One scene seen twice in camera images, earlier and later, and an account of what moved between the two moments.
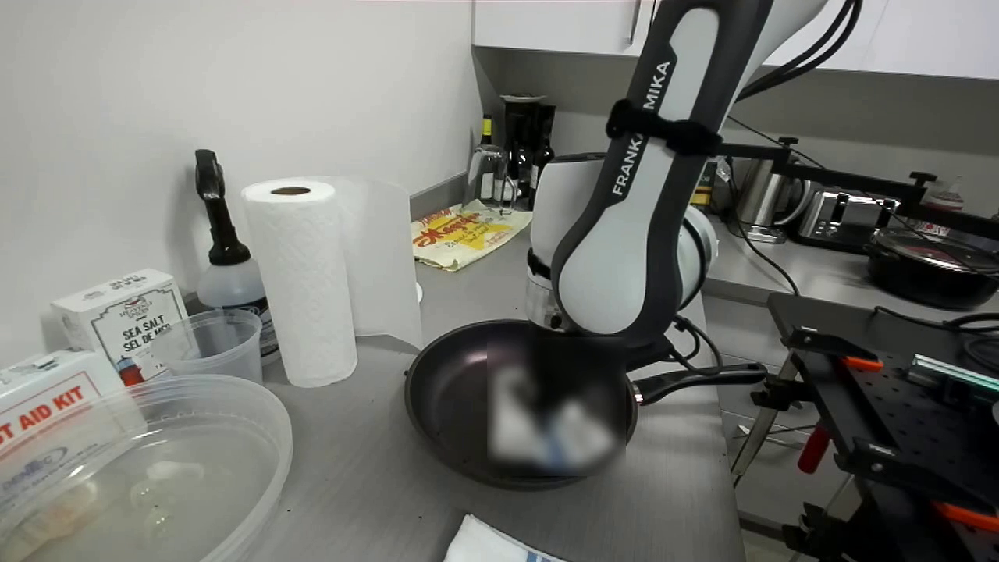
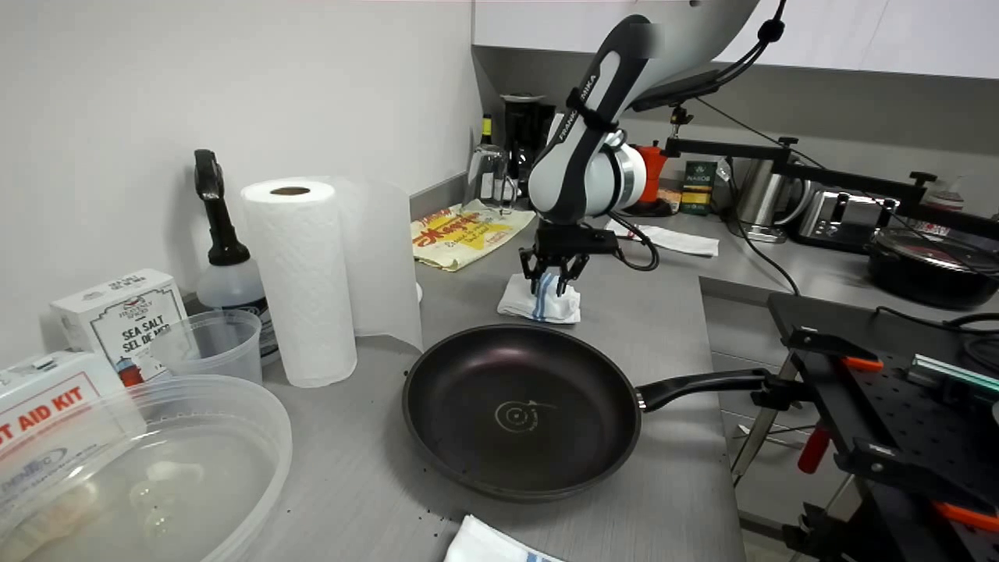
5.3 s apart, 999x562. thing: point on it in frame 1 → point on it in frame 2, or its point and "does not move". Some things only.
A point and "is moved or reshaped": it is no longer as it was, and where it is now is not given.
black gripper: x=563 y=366 → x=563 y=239
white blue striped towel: x=555 y=445 is moved or reshaped
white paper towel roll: x=299 y=253 does not move
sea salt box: x=134 y=320 does not move
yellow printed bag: x=462 y=233 does not move
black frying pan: x=449 y=392 does not move
